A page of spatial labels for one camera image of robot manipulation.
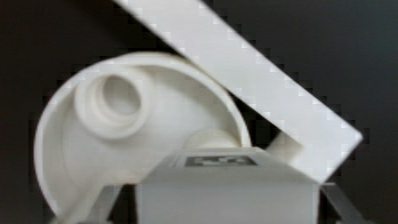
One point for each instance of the white stool leg front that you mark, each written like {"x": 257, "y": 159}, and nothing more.
{"x": 225, "y": 186}

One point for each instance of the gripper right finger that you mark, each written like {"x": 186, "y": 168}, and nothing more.
{"x": 337, "y": 211}

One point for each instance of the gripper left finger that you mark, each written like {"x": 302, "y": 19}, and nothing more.
{"x": 113, "y": 208}

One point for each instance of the white round stool seat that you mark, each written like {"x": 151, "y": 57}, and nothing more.
{"x": 137, "y": 107}

